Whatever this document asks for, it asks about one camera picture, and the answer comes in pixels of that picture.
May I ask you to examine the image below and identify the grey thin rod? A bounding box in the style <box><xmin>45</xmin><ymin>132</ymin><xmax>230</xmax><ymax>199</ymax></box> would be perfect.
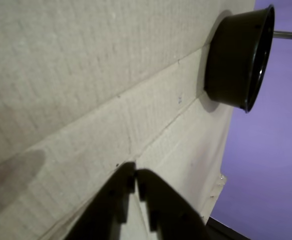
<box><xmin>273</xmin><ymin>30</ymin><xmax>292</xmax><ymax>41</ymax></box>

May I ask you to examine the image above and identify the black round plastic bin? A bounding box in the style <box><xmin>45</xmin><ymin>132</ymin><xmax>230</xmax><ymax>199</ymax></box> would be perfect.
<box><xmin>204</xmin><ymin>3</ymin><xmax>276</xmax><ymax>114</ymax></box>

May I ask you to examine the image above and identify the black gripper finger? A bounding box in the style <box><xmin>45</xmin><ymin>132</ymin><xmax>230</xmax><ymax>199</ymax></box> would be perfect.
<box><xmin>137</xmin><ymin>169</ymin><xmax>209</xmax><ymax>240</ymax></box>
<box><xmin>65</xmin><ymin>161</ymin><xmax>137</xmax><ymax>240</ymax></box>

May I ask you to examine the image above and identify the brown cardboard sheet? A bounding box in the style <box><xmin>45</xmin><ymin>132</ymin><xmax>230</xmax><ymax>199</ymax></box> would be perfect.
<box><xmin>0</xmin><ymin>0</ymin><xmax>258</xmax><ymax>240</ymax></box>

